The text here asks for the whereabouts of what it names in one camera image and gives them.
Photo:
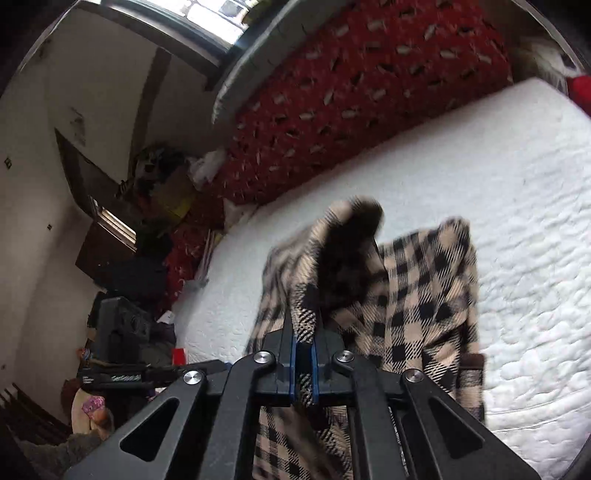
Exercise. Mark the white quilted mattress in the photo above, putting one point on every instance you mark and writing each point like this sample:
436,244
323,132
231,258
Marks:
508,184

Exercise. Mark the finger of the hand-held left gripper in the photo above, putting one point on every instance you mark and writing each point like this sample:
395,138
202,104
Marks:
171,368

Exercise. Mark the dark wooden slatted frame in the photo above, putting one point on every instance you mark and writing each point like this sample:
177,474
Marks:
32,415

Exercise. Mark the black bag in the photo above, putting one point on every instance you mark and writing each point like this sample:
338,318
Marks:
136,281

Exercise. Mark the dark wooden cabinet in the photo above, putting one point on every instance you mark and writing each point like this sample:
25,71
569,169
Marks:
101,240

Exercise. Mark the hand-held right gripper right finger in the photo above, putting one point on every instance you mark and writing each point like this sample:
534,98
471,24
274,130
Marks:
315,369

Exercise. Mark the small red box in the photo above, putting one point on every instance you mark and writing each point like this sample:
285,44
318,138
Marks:
178,356

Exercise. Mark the beige black checked coat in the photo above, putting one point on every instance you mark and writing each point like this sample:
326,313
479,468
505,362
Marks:
415,286

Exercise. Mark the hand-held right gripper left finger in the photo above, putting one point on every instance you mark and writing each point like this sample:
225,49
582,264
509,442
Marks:
292,364

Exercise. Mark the pile of bags and toys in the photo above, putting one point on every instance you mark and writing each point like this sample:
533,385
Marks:
171,184

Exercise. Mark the person's left hand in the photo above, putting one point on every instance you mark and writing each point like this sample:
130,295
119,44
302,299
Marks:
90,415

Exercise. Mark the grey cushion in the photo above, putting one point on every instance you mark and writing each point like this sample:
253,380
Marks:
249,60

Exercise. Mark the red cloth item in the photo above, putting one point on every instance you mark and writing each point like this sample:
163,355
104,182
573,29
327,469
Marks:
579,94

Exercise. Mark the white soft toy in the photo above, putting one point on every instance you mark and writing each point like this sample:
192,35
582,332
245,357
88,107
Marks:
540,60

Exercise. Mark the red patterned blanket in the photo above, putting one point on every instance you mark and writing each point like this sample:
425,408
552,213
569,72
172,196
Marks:
369,69

